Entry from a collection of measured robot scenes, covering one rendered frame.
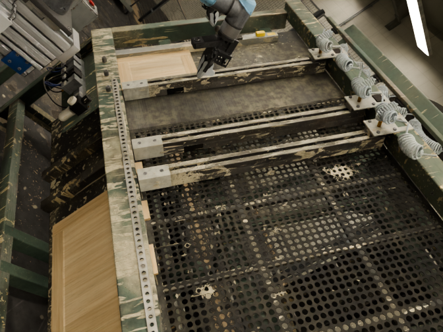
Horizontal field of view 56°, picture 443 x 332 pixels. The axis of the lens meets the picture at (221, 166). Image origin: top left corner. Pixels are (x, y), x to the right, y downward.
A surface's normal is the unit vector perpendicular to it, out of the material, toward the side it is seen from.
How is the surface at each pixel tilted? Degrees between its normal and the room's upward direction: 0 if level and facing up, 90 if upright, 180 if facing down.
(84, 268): 90
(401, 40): 90
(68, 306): 90
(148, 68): 57
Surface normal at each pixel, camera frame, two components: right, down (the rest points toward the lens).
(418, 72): -0.50, -0.48
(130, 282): 0.02, -0.70
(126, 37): 0.26, 0.70
